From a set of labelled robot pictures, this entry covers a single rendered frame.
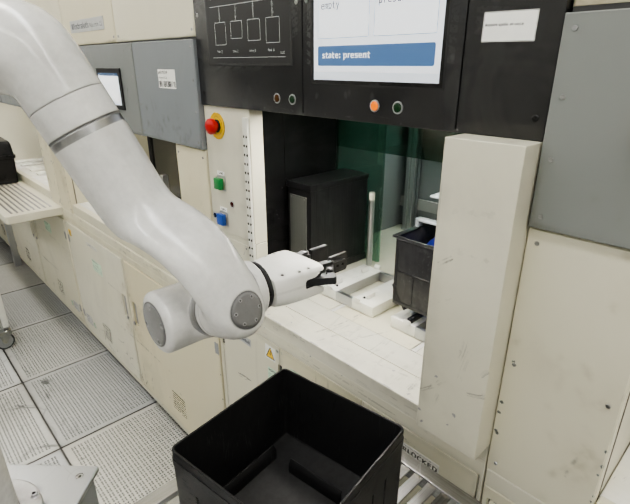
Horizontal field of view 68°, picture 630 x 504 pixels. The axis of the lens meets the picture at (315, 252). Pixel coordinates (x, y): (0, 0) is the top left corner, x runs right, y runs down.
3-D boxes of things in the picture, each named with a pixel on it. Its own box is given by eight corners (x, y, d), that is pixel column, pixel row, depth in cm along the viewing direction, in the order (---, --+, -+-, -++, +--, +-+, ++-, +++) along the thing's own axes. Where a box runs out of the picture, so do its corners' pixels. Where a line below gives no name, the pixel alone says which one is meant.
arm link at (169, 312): (250, 264, 64) (217, 265, 71) (160, 294, 56) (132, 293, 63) (265, 322, 65) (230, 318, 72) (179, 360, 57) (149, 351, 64)
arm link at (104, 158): (154, 85, 50) (287, 311, 60) (106, 123, 62) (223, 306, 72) (78, 119, 45) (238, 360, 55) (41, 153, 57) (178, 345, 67)
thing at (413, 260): (385, 313, 121) (393, 194, 109) (430, 289, 134) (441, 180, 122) (472, 352, 105) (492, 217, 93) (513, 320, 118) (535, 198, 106)
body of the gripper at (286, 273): (232, 299, 75) (286, 278, 82) (273, 322, 68) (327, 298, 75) (229, 255, 72) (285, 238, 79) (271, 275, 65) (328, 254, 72)
